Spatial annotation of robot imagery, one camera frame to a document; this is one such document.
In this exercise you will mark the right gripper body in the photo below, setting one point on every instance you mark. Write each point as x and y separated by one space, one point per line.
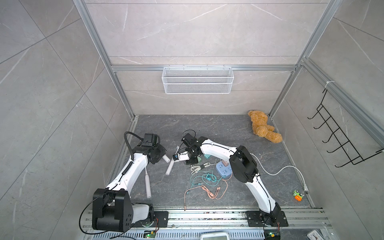
192 156

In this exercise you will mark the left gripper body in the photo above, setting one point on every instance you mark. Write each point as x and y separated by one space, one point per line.
159 151

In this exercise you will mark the pink charger plug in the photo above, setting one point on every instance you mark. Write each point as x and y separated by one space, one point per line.
225 163

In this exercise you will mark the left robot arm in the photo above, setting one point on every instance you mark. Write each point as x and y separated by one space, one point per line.
112 209

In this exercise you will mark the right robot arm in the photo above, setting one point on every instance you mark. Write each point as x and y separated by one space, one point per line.
244 169

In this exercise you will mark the blue power strip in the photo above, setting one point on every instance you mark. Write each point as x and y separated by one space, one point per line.
224 172

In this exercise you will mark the brown teddy bear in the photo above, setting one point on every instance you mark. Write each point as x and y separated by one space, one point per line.
261 128

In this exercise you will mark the orange green toy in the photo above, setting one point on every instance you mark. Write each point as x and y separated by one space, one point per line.
297 195

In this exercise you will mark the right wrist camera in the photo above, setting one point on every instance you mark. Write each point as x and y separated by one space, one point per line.
179 157

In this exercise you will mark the white wire mesh basket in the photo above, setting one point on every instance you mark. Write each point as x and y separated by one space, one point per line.
197 80

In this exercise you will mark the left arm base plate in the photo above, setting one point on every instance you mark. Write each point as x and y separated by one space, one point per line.
157 219

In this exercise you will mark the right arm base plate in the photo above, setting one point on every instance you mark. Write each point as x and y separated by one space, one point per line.
261 219

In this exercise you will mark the black wall hook rack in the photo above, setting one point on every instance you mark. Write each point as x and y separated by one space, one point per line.
339 135

